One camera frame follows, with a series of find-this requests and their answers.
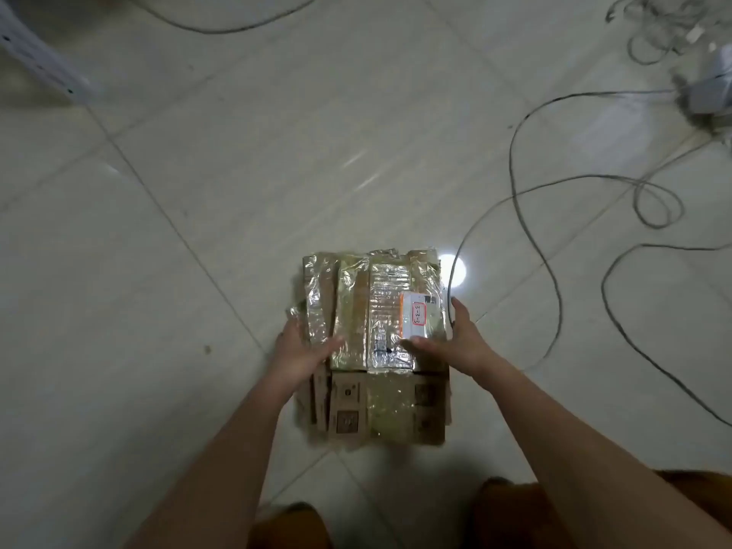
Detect black floor cable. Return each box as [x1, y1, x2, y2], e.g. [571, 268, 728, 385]
[602, 242, 732, 429]
[124, 0, 324, 37]
[438, 131, 716, 295]
[508, 88, 732, 373]

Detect person's left hand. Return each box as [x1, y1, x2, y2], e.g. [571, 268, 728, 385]
[265, 315, 345, 399]

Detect person's left leg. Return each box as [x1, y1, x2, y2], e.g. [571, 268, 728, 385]
[248, 500, 336, 549]

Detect tangled thin cables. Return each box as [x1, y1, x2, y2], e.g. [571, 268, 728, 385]
[604, 0, 732, 66]

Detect person's right hand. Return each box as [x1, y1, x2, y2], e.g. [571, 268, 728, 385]
[403, 297, 506, 391]

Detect stack of cardboard boxes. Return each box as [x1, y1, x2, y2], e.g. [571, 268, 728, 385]
[300, 249, 454, 446]

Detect person's right forearm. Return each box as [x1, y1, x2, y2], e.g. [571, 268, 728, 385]
[474, 358, 732, 549]

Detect white slanted bar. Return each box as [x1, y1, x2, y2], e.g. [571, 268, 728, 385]
[0, 0, 95, 106]

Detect person's left forearm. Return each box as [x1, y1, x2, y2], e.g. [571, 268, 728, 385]
[126, 377, 303, 549]

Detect person's right leg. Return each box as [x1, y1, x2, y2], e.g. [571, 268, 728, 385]
[470, 467, 732, 549]

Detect person's leg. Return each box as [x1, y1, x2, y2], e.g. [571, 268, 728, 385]
[248, 500, 336, 549]
[470, 467, 732, 549]

